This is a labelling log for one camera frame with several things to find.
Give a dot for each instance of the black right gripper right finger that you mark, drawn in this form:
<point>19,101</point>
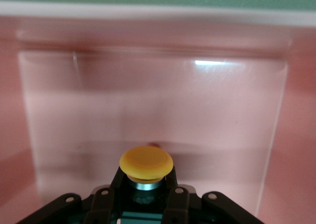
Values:
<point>180,204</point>

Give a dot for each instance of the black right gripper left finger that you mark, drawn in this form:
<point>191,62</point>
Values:
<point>101,204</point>

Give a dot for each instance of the yellow push button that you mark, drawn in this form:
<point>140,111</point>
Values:
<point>145,162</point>

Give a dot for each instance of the pink plastic bin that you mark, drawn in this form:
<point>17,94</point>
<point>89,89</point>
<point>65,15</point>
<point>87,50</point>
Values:
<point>158,98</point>

